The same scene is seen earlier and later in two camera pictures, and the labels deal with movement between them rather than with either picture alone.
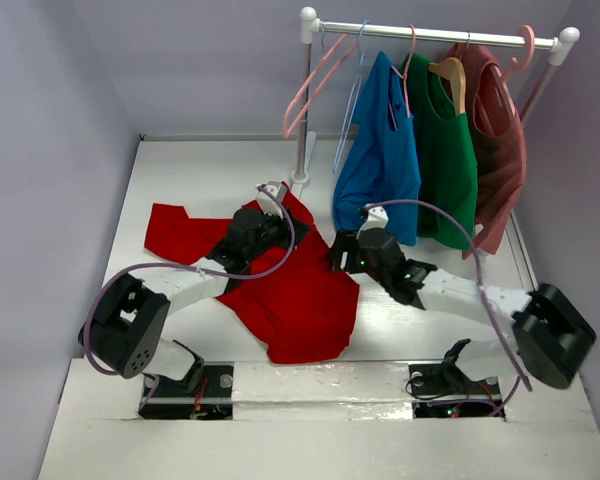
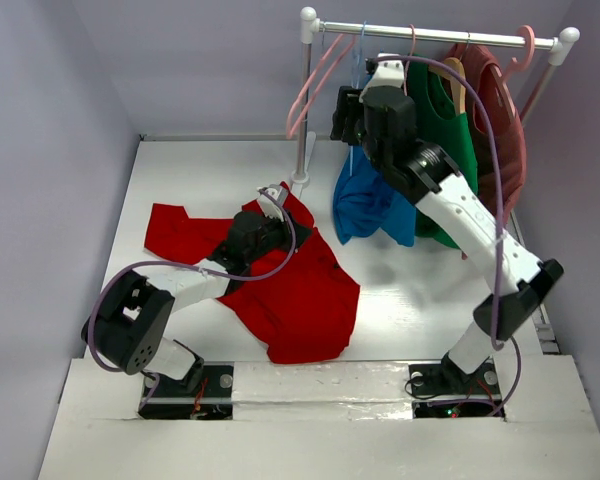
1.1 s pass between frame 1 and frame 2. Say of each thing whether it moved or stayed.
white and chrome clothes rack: stayed
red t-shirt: stayed
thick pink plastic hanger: stayed
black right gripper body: moved
